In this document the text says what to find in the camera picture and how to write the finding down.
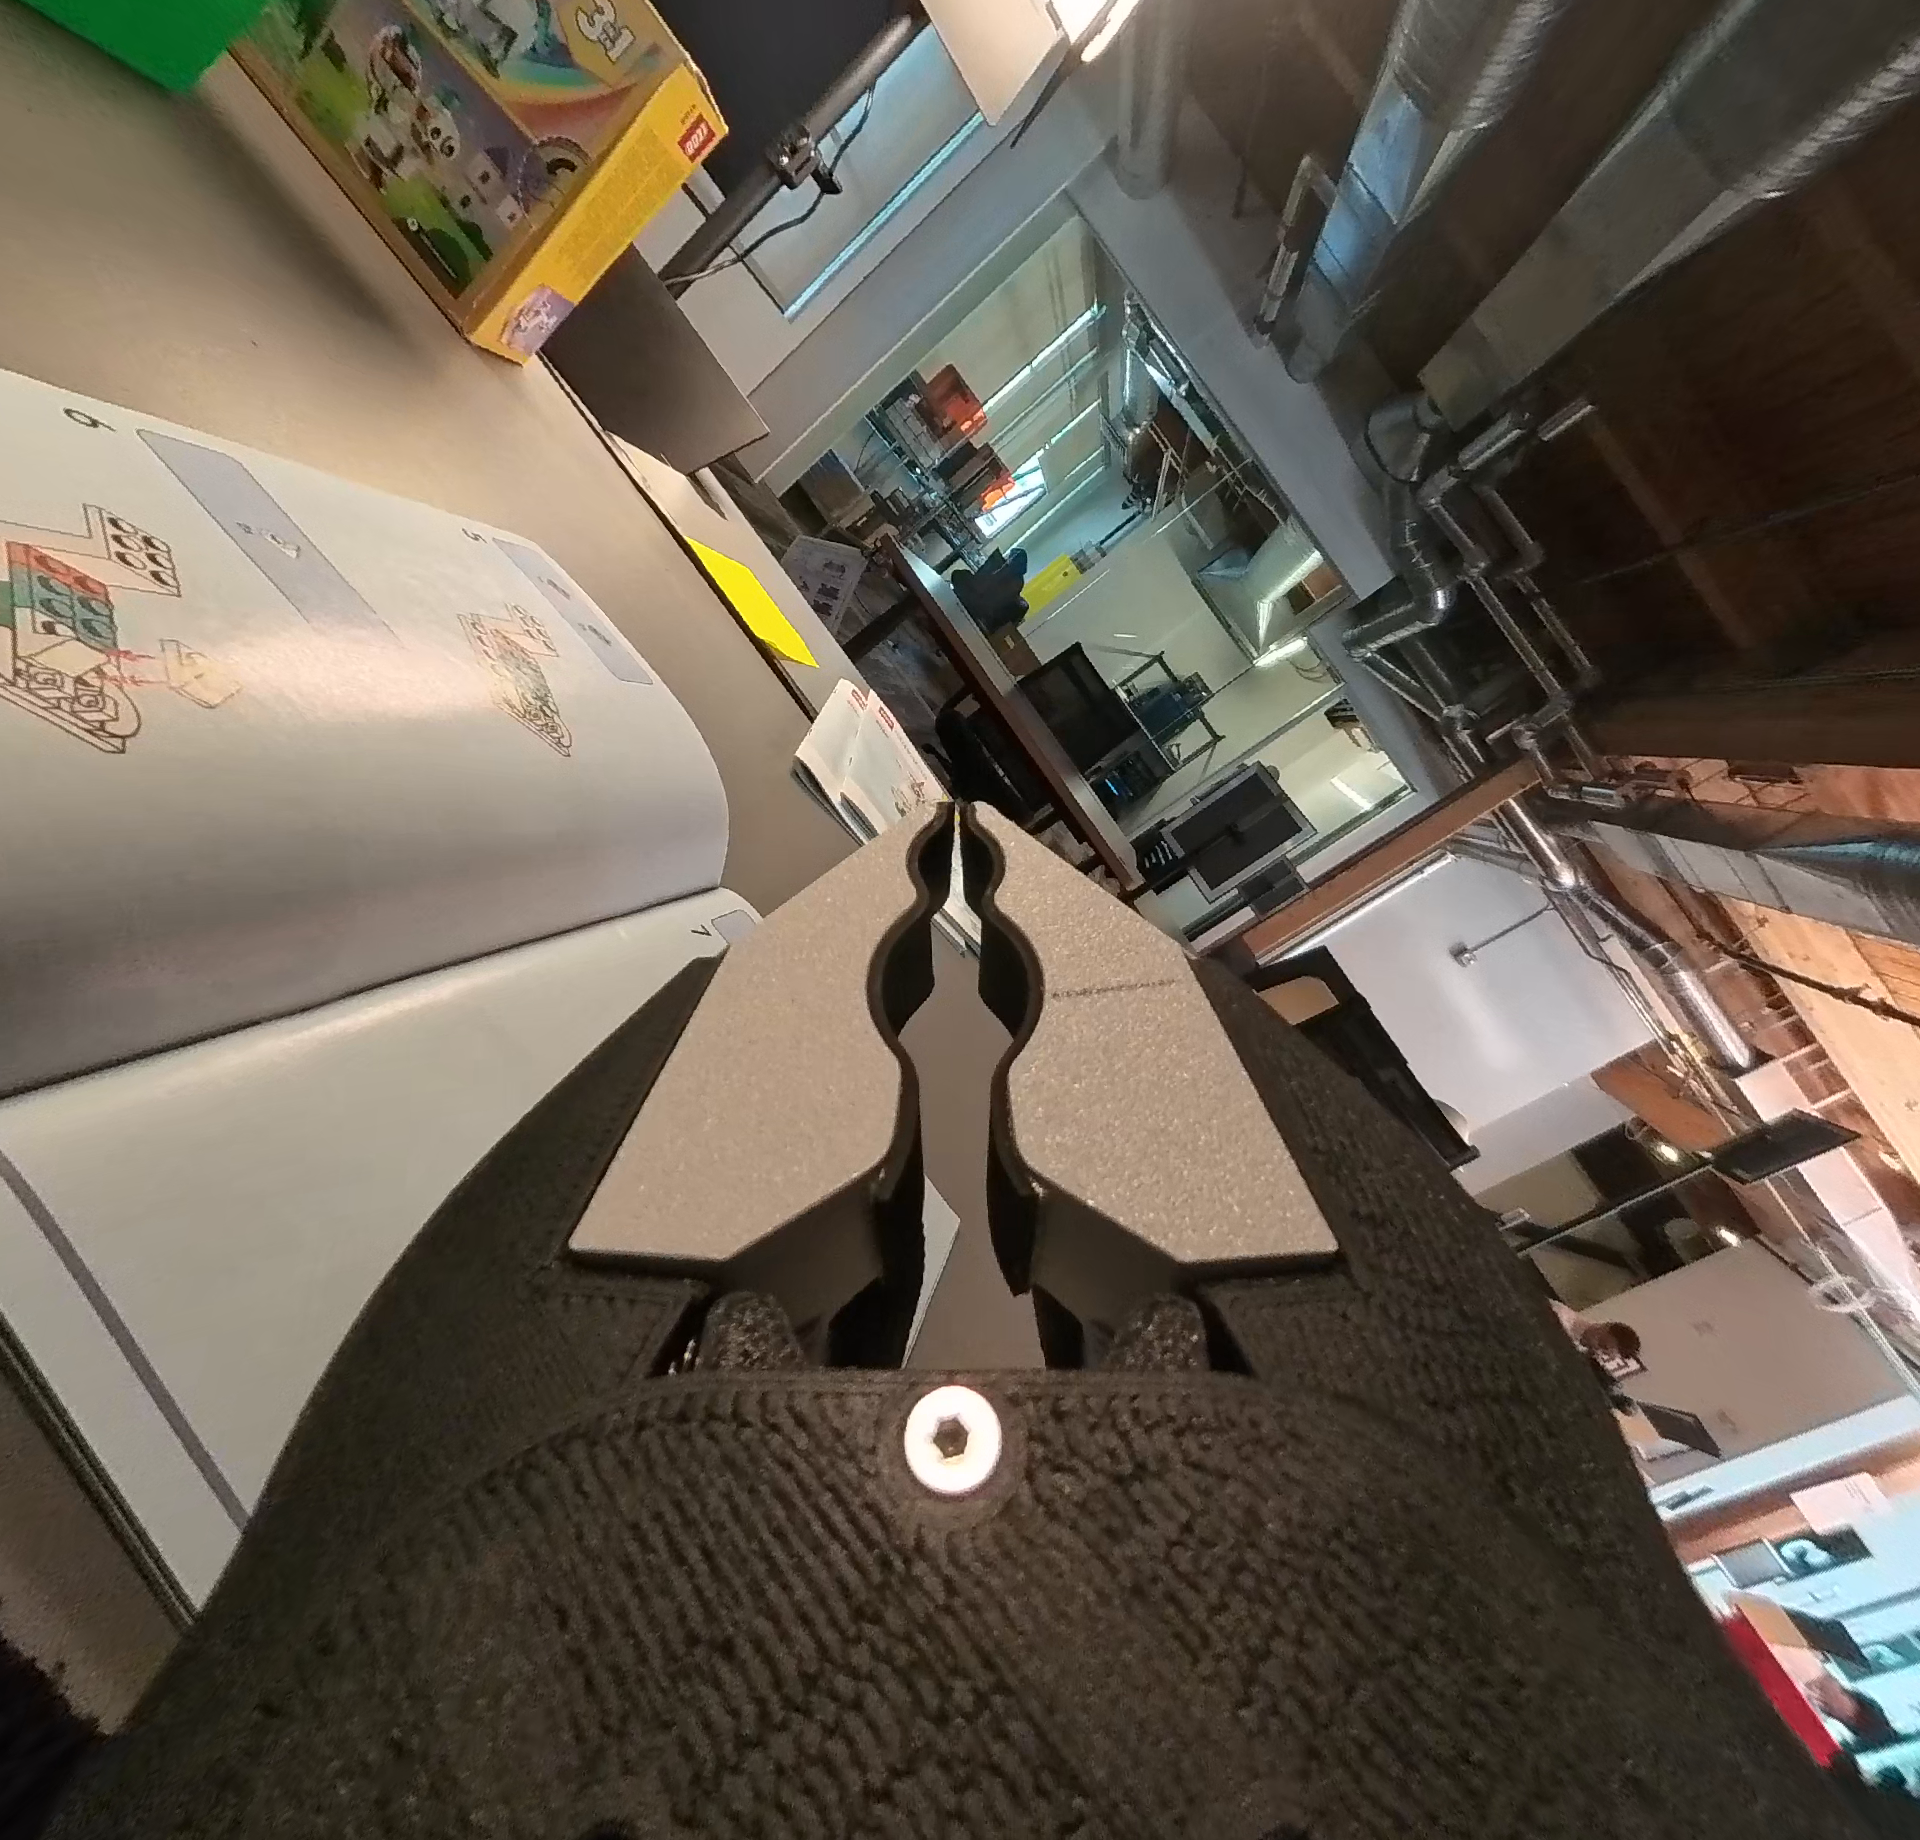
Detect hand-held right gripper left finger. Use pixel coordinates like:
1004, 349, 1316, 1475
569, 800, 962, 1369

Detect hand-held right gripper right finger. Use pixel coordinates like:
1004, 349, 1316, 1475
960, 800, 1342, 1369

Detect yellow toy set box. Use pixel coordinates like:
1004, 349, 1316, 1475
229, 0, 731, 362

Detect white folded leaflet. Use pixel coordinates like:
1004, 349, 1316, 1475
790, 677, 962, 846

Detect yellow paper sheet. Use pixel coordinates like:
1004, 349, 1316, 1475
685, 529, 824, 669

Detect open instruction booklet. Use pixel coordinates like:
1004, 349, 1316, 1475
0, 366, 773, 1625

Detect metal ceiling pipes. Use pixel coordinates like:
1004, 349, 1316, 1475
1342, 381, 1643, 814

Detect black camera arm pole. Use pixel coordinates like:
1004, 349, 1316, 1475
657, 14, 920, 298

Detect silver ventilation duct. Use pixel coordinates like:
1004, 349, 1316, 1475
1416, 0, 1920, 434
1282, 0, 1823, 381

